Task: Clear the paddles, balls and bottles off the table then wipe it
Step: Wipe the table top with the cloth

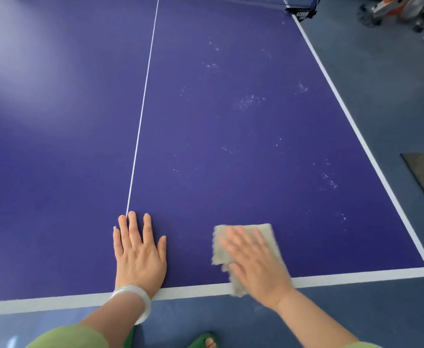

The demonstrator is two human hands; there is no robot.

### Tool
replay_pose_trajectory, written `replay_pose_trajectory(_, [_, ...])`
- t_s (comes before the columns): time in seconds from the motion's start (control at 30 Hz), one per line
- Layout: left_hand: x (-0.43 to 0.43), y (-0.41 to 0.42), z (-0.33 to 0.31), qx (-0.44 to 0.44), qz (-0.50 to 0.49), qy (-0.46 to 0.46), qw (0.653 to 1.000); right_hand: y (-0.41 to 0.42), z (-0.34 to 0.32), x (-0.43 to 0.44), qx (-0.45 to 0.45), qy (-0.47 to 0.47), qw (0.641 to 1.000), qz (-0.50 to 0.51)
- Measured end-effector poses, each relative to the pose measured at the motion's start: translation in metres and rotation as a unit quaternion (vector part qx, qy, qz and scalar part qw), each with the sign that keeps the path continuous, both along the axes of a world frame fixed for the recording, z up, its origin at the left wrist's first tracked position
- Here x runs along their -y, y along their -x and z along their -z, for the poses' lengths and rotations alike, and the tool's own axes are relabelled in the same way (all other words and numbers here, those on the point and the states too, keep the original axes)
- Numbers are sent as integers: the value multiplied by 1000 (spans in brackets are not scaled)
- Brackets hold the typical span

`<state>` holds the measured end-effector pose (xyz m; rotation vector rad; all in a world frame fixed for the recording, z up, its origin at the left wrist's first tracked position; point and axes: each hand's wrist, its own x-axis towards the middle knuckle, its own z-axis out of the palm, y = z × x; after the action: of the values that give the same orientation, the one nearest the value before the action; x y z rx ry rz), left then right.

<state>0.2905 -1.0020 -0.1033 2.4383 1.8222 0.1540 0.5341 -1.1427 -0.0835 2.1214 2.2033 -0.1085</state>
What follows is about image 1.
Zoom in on person's left hand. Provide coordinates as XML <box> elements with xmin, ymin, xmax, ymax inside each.
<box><xmin>113</xmin><ymin>211</ymin><xmax>167</xmax><ymax>300</ymax></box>

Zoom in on person's right hand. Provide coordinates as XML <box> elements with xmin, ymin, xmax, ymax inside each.
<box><xmin>220</xmin><ymin>226</ymin><xmax>294</xmax><ymax>310</ymax></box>

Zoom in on grey cleaning cloth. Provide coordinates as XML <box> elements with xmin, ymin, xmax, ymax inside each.
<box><xmin>211</xmin><ymin>223</ymin><xmax>283</xmax><ymax>298</ymax></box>

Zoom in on person's left forearm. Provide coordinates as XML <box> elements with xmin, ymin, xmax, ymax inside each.
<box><xmin>79</xmin><ymin>299</ymin><xmax>146</xmax><ymax>348</ymax></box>

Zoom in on person's right forearm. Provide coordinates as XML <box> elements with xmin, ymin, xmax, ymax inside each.
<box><xmin>275</xmin><ymin>290</ymin><xmax>359</xmax><ymax>348</ymax></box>

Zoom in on blue table tennis table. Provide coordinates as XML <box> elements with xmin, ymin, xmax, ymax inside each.
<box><xmin>0</xmin><ymin>0</ymin><xmax>424</xmax><ymax>318</ymax></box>

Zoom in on green left slipper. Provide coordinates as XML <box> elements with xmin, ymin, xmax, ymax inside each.
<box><xmin>123</xmin><ymin>326</ymin><xmax>137</xmax><ymax>348</ymax></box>

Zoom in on green slipper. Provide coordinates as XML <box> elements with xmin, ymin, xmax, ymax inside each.
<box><xmin>186</xmin><ymin>333</ymin><xmax>218</xmax><ymax>348</ymax></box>
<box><xmin>123</xmin><ymin>326</ymin><xmax>137</xmax><ymax>348</ymax></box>

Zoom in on green right slipper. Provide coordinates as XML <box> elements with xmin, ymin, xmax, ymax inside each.
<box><xmin>186</xmin><ymin>333</ymin><xmax>218</xmax><ymax>348</ymax></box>

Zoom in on green right sleeve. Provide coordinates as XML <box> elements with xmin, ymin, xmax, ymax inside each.
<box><xmin>337</xmin><ymin>341</ymin><xmax>383</xmax><ymax>348</ymax></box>

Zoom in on orange exercise bike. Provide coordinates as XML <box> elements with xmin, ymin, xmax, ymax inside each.
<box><xmin>358</xmin><ymin>0</ymin><xmax>424</xmax><ymax>28</ymax></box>

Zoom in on white jade bracelet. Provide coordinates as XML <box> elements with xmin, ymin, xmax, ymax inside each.
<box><xmin>109</xmin><ymin>284</ymin><xmax>151</xmax><ymax>326</ymax></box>

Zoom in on black net post clamp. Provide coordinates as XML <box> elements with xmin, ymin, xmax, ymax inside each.
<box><xmin>283</xmin><ymin>0</ymin><xmax>323</xmax><ymax>22</ymax></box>

